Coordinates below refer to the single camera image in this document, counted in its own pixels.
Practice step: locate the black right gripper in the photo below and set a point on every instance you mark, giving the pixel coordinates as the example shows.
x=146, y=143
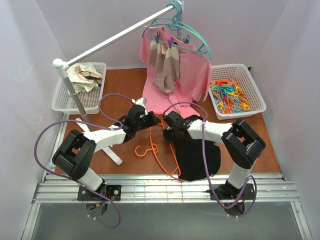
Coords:
x=169, y=120

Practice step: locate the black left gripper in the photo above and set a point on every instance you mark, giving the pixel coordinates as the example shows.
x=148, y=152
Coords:
x=151, y=118

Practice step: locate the orange plastic hanger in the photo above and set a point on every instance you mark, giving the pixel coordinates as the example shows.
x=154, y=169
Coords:
x=154, y=150

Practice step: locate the black underwear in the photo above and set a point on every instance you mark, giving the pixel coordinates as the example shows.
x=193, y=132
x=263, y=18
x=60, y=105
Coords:
x=190, y=158

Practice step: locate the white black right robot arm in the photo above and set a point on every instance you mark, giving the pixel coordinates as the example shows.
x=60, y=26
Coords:
x=243, y=144

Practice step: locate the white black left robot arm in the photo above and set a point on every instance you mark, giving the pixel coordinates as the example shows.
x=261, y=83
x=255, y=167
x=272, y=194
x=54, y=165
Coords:
x=75, y=153

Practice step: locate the beige brown underwear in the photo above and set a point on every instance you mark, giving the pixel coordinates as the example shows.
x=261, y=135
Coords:
x=166, y=63

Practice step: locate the teal plastic hanger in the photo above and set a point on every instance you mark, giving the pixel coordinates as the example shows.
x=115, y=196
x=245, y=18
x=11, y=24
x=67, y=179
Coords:
x=177, y=19

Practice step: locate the pile of colourful clothespins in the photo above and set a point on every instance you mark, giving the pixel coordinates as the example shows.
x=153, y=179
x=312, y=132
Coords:
x=228, y=96

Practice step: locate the pink t-shirt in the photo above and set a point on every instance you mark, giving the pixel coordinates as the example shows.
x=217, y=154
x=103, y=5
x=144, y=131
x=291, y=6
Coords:
x=191, y=86

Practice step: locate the white clothespin basket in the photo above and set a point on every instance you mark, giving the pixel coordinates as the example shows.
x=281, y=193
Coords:
x=247, y=83

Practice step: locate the pile of light clothes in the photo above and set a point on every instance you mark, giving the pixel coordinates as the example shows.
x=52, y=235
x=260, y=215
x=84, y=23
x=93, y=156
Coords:
x=84, y=77

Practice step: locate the purple clothespin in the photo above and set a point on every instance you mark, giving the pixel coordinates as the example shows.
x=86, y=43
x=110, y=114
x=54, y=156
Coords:
x=170, y=42

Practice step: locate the white clothes basket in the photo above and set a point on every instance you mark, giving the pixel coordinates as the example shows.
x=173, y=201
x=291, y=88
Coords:
x=63, y=102

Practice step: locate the white metal clothes rack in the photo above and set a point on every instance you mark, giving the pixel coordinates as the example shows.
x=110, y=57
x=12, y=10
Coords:
x=62, y=66

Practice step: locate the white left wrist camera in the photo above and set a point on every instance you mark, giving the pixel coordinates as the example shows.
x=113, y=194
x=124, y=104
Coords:
x=141, y=102

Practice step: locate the aluminium rail frame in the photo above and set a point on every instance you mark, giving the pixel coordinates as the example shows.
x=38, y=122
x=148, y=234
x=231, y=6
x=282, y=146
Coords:
x=157, y=207

